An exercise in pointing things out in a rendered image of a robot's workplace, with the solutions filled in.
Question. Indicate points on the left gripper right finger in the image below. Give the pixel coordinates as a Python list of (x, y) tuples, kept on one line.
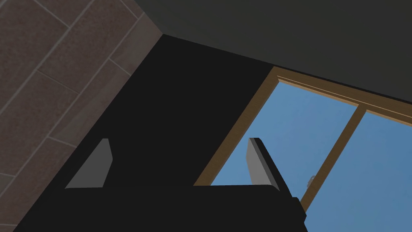
[(261, 167)]

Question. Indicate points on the wooden framed window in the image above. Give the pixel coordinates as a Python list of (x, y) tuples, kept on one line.
[(338, 154)]

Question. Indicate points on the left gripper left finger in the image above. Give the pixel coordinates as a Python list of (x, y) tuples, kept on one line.
[(95, 169)]

